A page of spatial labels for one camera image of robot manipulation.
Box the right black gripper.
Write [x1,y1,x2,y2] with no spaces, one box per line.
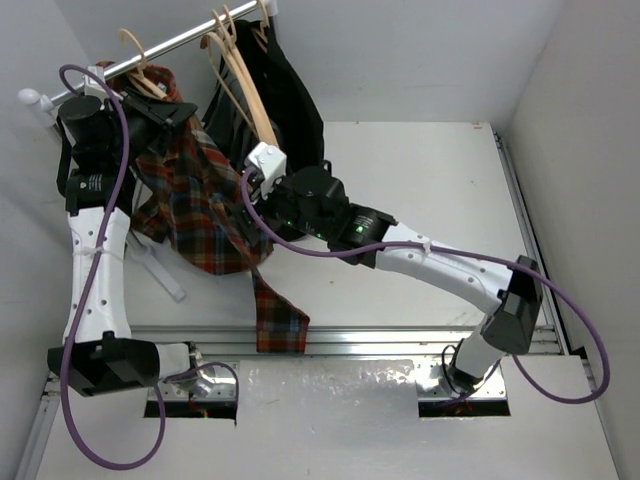
[228,167,331,243]

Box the beige hanger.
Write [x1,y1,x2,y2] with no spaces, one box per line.
[207,5,278,146]
[200,6,264,140]
[118,28,168,101]
[251,0,271,54]

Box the plaid flannel shirt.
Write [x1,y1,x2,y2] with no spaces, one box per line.
[94,60,311,354]

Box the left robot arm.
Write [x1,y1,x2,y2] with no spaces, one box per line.
[47,89,196,397]

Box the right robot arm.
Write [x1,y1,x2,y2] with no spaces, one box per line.
[240,165,542,398]

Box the beige hanger under black garment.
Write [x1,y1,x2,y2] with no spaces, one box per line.
[251,0,271,54]

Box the grey pleated skirt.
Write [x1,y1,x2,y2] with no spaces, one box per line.
[203,62,258,172]

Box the black hanging garment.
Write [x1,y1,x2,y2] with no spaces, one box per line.
[234,20,324,173]

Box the metal rack upright pole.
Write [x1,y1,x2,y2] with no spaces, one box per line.
[48,114,187,302]

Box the white front cover board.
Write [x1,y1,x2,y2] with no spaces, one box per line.
[34,357,621,480]

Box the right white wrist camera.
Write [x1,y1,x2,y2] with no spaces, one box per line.
[245,142,287,199]

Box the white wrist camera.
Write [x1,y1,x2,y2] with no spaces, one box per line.
[83,65,108,101]
[245,142,287,199]

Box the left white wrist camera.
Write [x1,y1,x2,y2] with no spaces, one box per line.
[83,65,108,101]

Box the metal clothes rack rail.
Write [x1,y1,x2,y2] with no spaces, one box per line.
[17,1,278,128]

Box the aluminium mounting rail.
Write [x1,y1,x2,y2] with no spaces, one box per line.
[44,324,566,401]

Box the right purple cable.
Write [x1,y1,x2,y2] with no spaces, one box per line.
[239,166,611,404]

